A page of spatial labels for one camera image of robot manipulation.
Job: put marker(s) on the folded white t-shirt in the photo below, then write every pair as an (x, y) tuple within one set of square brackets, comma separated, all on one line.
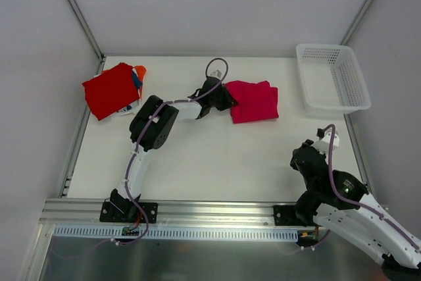
[(132, 108)]

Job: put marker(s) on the crimson pink t-shirt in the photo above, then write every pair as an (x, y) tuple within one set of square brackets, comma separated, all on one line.
[(255, 101)]

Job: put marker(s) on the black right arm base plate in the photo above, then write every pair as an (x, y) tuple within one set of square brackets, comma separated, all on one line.
[(284, 215)]

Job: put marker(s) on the folded orange t-shirt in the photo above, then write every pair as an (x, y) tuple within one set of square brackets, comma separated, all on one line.
[(139, 74)]

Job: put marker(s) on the white slotted cable duct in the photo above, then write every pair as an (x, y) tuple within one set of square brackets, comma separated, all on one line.
[(173, 233)]

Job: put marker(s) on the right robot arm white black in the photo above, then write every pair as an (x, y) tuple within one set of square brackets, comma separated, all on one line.
[(341, 203)]

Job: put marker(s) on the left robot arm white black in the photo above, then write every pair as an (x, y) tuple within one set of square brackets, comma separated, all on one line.
[(149, 130)]

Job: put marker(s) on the folded red t-shirt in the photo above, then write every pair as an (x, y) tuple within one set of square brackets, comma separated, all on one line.
[(110, 91)]

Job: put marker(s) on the white perforated plastic basket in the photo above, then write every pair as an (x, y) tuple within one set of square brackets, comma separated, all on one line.
[(331, 80)]

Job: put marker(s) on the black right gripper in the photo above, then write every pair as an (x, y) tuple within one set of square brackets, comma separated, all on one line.
[(301, 158)]

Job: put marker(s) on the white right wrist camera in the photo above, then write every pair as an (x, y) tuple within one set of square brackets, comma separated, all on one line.
[(324, 140)]

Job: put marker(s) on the aluminium frame post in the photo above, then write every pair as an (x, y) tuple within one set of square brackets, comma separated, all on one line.
[(356, 22), (86, 30)]

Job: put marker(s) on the left aluminium frame post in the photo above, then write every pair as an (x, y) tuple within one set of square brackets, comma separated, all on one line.
[(86, 30)]

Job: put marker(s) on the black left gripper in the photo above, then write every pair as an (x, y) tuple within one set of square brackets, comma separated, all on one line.
[(222, 95)]

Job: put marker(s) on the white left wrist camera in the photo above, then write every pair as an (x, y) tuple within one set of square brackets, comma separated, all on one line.
[(217, 74)]

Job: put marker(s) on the right aluminium frame post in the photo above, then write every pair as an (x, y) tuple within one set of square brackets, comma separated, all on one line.
[(356, 22)]

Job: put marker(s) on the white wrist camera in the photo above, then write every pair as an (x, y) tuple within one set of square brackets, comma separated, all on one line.
[(217, 74), (324, 140)]

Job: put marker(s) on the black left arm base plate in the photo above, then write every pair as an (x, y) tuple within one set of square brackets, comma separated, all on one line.
[(127, 212)]

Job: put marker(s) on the aluminium mounting rail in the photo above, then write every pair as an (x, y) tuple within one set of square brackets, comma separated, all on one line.
[(199, 214)]

